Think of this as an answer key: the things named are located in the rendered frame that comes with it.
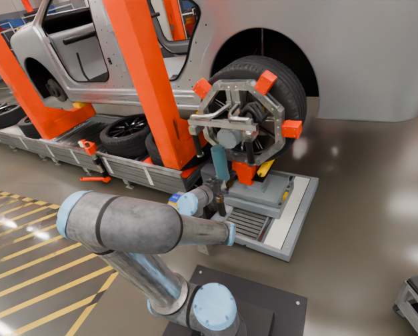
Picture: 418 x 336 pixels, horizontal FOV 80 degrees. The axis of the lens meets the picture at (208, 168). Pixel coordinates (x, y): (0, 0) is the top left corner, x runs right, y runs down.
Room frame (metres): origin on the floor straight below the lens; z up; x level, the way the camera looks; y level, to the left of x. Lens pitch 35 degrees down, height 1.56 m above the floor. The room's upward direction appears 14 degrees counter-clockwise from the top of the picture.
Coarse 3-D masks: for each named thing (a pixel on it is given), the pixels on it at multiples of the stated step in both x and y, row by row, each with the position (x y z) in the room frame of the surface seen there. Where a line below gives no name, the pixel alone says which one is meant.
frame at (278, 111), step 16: (224, 80) 1.43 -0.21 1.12; (240, 80) 1.36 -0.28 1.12; (208, 96) 1.46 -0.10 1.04; (256, 96) 1.26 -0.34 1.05; (272, 96) 1.26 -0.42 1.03; (208, 112) 1.53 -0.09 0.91; (272, 112) 1.21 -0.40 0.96; (208, 128) 1.51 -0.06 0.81; (240, 160) 1.37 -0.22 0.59; (256, 160) 1.29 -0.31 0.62
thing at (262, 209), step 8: (232, 184) 1.67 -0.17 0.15; (288, 184) 1.51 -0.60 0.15; (288, 192) 1.40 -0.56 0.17; (224, 200) 1.52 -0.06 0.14; (232, 200) 1.46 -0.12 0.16; (240, 200) 1.46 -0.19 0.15; (248, 200) 1.43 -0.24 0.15; (280, 200) 1.35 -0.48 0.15; (288, 200) 1.38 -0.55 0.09; (248, 208) 1.38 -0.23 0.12; (256, 208) 1.33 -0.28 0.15; (264, 208) 1.29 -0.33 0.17; (272, 208) 1.29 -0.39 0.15; (280, 208) 1.26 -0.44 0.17; (272, 216) 1.25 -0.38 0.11; (280, 216) 1.24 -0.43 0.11
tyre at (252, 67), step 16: (240, 64) 1.45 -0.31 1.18; (256, 64) 1.41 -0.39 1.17; (272, 64) 1.43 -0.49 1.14; (256, 80) 1.34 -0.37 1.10; (288, 80) 1.33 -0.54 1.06; (288, 96) 1.24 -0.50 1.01; (304, 96) 1.36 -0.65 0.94; (288, 112) 1.23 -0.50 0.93; (304, 112) 1.32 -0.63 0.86; (288, 144) 1.23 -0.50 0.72
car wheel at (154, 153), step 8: (152, 136) 2.25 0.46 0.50; (152, 144) 2.09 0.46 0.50; (208, 144) 2.01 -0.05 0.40; (152, 152) 1.99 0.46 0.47; (208, 152) 1.98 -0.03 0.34; (152, 160) 2.06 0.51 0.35; (160, 160) 1.94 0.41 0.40; (192, 160) 1.89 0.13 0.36; (200, 160) 1.91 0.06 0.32; (184, 168) 1.87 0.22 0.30
